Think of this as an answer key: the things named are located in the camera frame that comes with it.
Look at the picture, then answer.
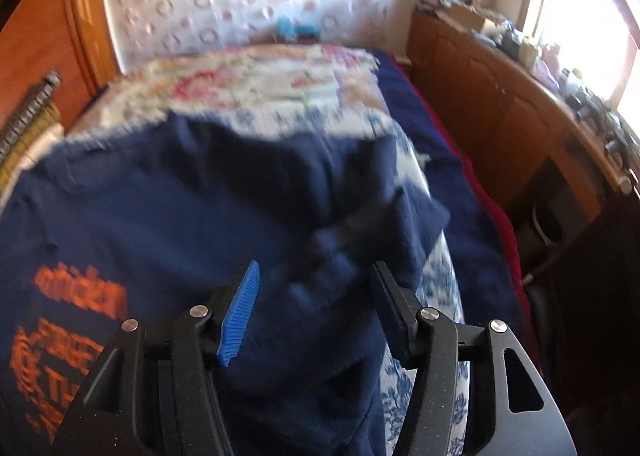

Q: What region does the wooden sideboard cabinet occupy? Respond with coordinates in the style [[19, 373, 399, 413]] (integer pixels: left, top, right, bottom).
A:
[[406, 12, 634, 226]]

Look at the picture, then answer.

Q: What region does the blue toy object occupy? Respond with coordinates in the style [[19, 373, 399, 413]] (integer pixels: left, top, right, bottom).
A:
[[273, 17, 320, 44]]

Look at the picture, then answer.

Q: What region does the cardboard box on sideboard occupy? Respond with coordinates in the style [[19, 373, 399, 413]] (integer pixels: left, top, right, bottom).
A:
[[446, 4, 486, 32]]

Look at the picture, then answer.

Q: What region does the navy t-shirt orange print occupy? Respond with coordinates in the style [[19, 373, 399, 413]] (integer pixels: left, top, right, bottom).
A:
[[1, 115, 449, 455]]

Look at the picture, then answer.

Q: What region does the wooden wardrobe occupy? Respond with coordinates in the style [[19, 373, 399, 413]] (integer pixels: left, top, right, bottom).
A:
[[1, 0, 119, 129]]

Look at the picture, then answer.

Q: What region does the floral quilt bedspread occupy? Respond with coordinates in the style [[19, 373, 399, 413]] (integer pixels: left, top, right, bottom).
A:
[[69, 42, 471, 456]]

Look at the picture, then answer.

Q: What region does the navy blue blanket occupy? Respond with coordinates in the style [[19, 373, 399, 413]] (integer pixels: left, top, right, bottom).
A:
[[372, 49, 526, 337]]

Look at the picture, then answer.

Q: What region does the red blanket edge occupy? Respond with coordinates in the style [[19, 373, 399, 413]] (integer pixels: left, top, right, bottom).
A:
[[389, 52, 539, 356]]

